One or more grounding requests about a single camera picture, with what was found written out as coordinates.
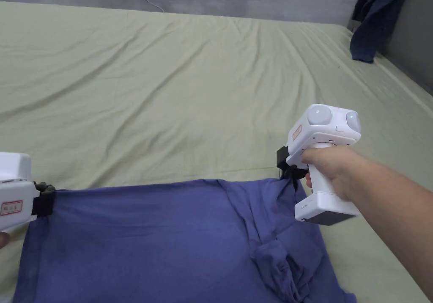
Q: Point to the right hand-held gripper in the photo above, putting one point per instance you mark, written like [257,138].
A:
[321,127]

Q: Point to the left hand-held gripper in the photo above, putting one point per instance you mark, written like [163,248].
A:
[15,184]

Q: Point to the blue shirt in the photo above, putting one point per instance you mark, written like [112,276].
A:
[162,242]

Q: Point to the person's right hand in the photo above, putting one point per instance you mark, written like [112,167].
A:
[333,169]

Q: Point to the person's left hand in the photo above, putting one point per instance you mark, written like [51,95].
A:
[2,239]

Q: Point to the bed with pale green sheet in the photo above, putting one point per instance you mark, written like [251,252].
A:
[162,89]

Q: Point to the dark blue garment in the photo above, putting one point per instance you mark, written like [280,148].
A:
[372,18]

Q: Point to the grey padded headboard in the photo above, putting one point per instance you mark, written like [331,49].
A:
[411,28]

